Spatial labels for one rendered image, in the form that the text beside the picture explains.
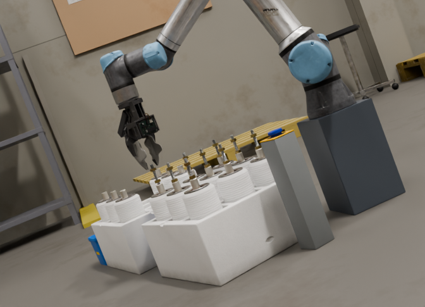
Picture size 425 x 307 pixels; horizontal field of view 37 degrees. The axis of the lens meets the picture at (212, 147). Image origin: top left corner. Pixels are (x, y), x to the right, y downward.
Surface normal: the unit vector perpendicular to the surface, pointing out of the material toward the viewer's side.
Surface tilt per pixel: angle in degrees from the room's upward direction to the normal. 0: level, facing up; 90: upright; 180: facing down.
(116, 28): 90
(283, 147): 90
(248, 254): 90
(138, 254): 90
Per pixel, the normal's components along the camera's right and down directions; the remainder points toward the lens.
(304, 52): -0.13, 0.26
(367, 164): 0.22, -0.01
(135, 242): 0.43, -0.10
